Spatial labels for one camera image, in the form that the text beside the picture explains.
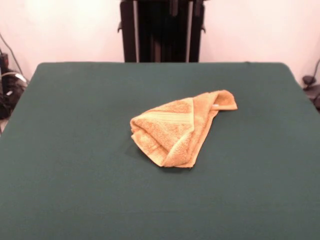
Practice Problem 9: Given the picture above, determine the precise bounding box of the black round device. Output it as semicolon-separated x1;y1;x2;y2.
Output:
301;74;320;110

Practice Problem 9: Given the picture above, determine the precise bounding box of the dark green table cloth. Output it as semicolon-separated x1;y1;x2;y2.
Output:
0;61;320;240

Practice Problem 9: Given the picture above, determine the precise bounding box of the orange terry towel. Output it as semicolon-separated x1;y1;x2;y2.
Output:
129;89;238;168

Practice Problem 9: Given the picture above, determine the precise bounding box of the black floor equipment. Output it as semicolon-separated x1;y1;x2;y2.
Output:
0;51;28;121

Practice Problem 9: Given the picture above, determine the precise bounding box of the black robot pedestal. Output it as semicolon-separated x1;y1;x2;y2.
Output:
116;0;207;63

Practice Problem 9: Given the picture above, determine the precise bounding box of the white cable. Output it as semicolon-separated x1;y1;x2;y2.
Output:
0;71;27;85

